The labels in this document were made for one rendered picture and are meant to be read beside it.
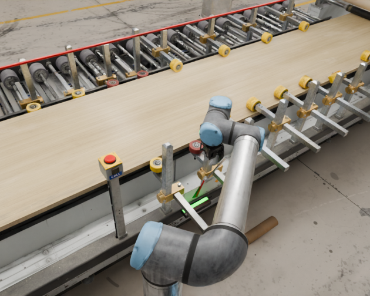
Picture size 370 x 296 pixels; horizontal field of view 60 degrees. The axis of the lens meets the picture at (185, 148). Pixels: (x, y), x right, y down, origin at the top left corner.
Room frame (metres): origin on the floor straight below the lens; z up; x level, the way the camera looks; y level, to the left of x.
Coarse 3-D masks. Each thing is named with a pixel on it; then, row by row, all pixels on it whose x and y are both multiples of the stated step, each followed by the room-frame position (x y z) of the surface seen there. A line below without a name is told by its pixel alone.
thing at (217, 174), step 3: (192, 153) 1.29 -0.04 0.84; (201, 153) 1.28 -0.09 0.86; (195, 156) 1.27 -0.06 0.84; (198, 156) 1.25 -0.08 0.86; (201, 156) 1.25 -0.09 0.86; (198, 159) 1.25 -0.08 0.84; (201, 159) 1.23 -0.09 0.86; (201, 162) 1.23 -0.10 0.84; (216, 171) 1.15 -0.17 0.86; (219, 171) 1.15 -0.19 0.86; (213, 174) 1.15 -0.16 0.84; (216, 174) 1.13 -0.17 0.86; (219, 174) 1.13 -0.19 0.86; (222, 174) 1.13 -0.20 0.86; (216, 177) 1.13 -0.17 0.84; (219, 177) 1.11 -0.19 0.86; (222, 177) 1.11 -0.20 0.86; (219, 180) 1.11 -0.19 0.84; (222, 180) 1.09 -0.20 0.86; (222, 183) 1.09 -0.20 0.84
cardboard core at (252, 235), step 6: (264, 222) 1.40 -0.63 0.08; (270, 222) 1.40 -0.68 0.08; (276, 222) 1.41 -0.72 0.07; (252, 228) 1.34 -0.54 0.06; (258, 228) 1.34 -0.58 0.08; (264, 228) 1.34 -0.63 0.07; (270, 228) 1.36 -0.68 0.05; (246, 234) 1.28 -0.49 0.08; (252, 234) 1.28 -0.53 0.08; (258, 234) 1.30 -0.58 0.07; (252, 240) 1.25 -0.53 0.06
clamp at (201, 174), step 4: (216, 164) 1.19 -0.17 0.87; (200, 168) 1.16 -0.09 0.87; (212, 168) 1.16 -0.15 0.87; (220, 168) 1.18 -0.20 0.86; (200, 172) 1.13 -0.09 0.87; (204, 172) 1.13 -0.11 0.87; (208, 172) 1.13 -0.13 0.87; (200, 176) 1.12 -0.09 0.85; (204, 176) 1.12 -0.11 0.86; (212, 176) 1.15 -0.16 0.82
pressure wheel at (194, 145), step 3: (192, 141) 1.32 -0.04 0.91; (195, 141) 1.32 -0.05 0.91; (198, 141) 1.33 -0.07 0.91; (189, 144) 1.29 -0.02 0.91; (192, 144) 1.30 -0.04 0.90; (195, 144) 1.30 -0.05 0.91; (198, 144) 1.30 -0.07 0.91; (201, 144) 1.30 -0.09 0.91; (189, 147) 1.28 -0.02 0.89; (192, 147) 1.27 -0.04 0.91; (195, 147) 1.27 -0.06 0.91; (198, 147) 1.27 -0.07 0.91; (201, 147) 1.28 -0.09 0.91; (192, 150) 1.26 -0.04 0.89; (195, 150) 1.26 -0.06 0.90; (198, 150) 1.26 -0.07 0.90; (201, 150) 1.27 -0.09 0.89; (195, 153) 1.26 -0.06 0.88; (198, 153) 1.26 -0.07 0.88; (195, 159) 1.29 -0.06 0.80
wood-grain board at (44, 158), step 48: (240, 48) 2.49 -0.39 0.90; (288, 48) 2.56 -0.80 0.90; (336, 48) 2.62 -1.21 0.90; (96, 96) 1.68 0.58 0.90; (144, 96) 1.72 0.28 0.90; (192, 96) 1.76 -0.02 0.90; (240, 96) 1.80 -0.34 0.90; (0, 144) 1.19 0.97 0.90; (48, 144) 1.22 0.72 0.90; (96, 144) 1.25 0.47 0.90; (144, 144) 1.27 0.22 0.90; (0, 192) 0.89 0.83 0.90; (48, 192) 0.91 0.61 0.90
